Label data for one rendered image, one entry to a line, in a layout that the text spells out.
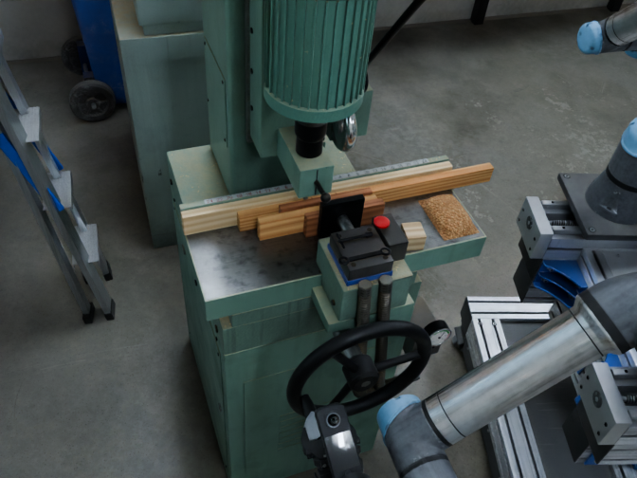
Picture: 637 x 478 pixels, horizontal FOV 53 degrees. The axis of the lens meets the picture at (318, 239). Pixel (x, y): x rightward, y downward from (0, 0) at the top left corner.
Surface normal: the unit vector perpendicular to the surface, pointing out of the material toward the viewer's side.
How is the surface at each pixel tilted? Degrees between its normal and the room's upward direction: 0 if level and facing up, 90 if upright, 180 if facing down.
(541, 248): 90
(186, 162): 0
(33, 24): 90
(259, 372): 90
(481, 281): 0
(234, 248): 0
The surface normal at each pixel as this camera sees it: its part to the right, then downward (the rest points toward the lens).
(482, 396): -0.36, -0.09
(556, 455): 0.07, -0.69
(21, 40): 0.30, 0.70
